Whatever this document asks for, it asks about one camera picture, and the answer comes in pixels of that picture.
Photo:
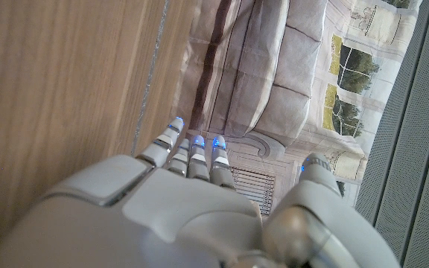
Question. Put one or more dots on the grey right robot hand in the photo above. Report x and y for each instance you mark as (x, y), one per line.
(162, 223)

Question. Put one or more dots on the grey tape outline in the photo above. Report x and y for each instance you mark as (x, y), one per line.
(151, 70)

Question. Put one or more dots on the printed sofa room backdrop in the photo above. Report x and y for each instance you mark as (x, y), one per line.
(274, 74)

